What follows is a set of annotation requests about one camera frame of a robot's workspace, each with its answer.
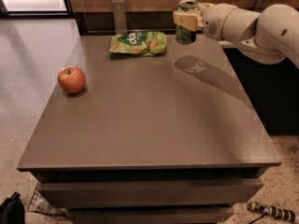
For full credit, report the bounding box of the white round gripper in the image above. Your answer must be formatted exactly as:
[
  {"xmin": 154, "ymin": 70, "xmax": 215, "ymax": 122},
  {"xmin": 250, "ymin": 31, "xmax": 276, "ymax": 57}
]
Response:
[{"xmin": 173, "ymin": 3, "xmax": 236, "ymax": 41}]

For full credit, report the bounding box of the lower grey drawer front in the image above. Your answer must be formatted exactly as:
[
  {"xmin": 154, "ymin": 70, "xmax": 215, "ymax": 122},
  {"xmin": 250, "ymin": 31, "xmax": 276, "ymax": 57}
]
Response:
[{"xmin": 67, "ymin": 207, "xmax": 234, "ymax": 224}]

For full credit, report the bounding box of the red apple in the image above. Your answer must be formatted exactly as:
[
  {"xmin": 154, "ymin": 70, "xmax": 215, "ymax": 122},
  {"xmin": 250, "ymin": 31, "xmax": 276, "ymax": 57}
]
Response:
[{"xmin": 58, "ymin": 66, "xmax": 86, "ymax": 94}]

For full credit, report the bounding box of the grey drawer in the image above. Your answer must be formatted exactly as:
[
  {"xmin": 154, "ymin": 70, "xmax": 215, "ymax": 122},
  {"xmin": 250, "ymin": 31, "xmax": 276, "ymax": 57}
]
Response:
[
  {"xmin": 67, "ymin": 207, "xmax": 234, "ymax": 224},
  {"xmin": 38, "ymin": 178, "xmax": 263, "ymax": 209}
]

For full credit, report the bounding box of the wire basket on floor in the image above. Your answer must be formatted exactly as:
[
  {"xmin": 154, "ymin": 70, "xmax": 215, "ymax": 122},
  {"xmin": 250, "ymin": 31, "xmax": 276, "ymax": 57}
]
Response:
[{"xmin": 27, "ymin": 183, "xmax": 67, "ymax": 217}]

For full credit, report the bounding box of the white power strip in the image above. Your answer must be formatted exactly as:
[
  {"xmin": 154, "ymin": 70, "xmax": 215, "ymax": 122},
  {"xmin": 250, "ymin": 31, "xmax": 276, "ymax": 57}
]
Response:
[{"xmin": 247, "ymin": 201, "xmax": 299, "ymax": 224}]

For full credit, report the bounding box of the green rice chip bag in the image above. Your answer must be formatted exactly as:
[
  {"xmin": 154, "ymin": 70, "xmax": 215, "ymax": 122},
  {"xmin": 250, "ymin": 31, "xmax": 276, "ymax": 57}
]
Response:
[{"xmin": 109, "ymin": 31, "xmax": 166, "ymax": 56}]

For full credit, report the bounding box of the black bag on floor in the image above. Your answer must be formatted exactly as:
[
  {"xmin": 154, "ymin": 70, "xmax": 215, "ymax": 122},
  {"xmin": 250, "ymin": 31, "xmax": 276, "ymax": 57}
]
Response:
[{"xmin": 0, "ymin": 192, "xmax": 25, "ymax": 224}]

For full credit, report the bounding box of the upper grey drawer front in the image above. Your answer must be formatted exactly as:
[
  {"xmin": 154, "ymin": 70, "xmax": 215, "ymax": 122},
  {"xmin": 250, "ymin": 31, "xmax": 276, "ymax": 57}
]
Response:
[{"xmin": 38, "ymin": 178, "xmax": 263, "ymax": 209}]

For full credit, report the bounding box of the metal wall bracket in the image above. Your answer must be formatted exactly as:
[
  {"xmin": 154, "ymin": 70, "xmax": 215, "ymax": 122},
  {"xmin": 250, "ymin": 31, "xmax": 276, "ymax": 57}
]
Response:
[
  {"xmin": 112, "ymin": 0, "xmax": 127, "ymax": 35},
  {"xmin": 253, "ymin": 0, "xmax": 270, "ymax": 12}
]

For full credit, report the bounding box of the left metal wall bracket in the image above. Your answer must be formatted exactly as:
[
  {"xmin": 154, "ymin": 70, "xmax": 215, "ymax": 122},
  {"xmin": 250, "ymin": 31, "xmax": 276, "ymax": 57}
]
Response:
[{"xmin": 112, "ymin": 0, "xmax": 127, "ymax": 35}]

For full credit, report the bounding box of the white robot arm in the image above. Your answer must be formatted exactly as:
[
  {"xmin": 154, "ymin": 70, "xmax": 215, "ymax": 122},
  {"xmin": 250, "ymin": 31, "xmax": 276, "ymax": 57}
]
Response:
[{"xmin": 173, "ymin": 3, "xmax": 299, "ymax": 68}]

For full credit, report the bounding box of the right metal wall bracket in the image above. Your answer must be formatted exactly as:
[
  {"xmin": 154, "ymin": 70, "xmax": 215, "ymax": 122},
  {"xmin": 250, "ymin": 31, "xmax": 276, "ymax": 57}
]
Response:
[{"xmin": 253, "ymin": 0, "xmax": 270, "ymax": 12}]

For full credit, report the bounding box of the green soda can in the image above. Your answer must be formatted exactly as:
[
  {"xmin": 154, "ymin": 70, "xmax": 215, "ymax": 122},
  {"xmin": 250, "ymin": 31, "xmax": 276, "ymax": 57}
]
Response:
[{"xmin": 176, "ymin": 0, "xmax": 198, "ymax": 45}]

